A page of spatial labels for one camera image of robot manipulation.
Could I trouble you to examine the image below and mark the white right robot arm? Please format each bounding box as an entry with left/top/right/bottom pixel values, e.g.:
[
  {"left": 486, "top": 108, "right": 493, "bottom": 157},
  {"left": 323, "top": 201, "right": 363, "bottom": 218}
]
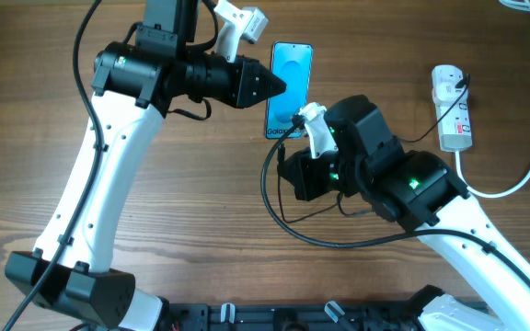
[{"left": 278, "top": 95, "right": 530, "bottom": 330}]

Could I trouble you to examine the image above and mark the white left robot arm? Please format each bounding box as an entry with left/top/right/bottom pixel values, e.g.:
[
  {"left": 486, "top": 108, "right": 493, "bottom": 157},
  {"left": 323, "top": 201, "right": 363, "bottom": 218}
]
[{"left": 5, "top": 1, "right": 286, "bottom": 330}]

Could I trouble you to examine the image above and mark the white charger adapter plug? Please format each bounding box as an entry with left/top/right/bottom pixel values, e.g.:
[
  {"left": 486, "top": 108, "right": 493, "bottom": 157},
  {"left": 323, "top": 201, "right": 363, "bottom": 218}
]
[{"left": 432, "top": 64, "right": 467, "bottom": 107}]

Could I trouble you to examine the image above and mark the white power strip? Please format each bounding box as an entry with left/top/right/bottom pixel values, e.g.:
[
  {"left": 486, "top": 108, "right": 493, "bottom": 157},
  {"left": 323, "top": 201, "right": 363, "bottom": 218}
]
[{"left": 434, "top": 77, "right": 472, "bottom": 153}]

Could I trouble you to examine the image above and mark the black charging cable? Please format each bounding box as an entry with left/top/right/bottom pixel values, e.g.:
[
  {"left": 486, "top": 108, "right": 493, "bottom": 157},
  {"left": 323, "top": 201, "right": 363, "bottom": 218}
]
[{"left": 276, "top": 73, "right": 474, "bottom": 225}]

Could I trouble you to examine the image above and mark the blue Galaxy smartphone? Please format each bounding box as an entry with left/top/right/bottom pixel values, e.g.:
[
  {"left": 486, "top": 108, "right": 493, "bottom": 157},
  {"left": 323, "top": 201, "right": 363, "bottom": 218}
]
[{"left": 264, "top": 41, "right": 314, "bottom": 140}]

